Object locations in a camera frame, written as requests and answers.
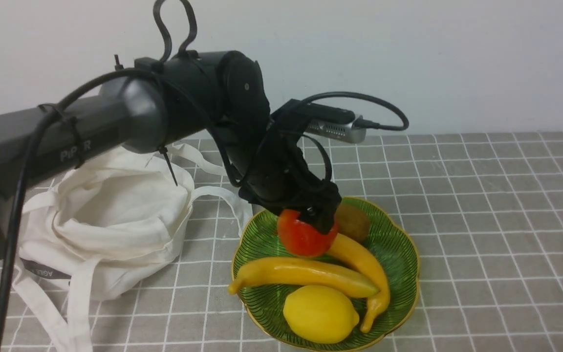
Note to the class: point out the grey checkered tablecloth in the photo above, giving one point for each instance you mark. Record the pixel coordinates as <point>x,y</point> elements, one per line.
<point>485,212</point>

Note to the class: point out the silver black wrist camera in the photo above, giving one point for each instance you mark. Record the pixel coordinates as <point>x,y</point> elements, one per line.
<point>334,123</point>

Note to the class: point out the red orange round fruit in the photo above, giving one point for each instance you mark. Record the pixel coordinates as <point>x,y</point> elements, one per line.
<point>301,239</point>

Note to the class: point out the white cloth tote bag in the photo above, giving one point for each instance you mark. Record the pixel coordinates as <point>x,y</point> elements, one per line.
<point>116,220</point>

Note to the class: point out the upper yellow banana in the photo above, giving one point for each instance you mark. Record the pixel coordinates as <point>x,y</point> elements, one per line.
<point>360,259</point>

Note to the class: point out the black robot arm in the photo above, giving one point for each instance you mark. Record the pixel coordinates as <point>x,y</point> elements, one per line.
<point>149,106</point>

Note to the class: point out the yellow lemon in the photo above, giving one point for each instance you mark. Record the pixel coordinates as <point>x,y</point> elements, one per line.
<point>320,314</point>

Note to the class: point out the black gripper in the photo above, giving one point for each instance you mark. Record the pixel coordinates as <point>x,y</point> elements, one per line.
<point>276,175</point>

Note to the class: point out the yellow banana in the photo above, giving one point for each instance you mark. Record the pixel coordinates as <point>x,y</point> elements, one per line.
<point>360,259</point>
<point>301,272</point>

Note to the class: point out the brown kiwi fruit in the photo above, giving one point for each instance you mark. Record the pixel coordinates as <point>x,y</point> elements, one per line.
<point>352,222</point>

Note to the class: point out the green glass plate gold rim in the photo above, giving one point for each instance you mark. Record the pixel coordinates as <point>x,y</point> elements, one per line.
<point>392,248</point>

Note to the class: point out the lower yellow banana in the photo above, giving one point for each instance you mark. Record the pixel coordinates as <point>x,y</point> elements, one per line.
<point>301,272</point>

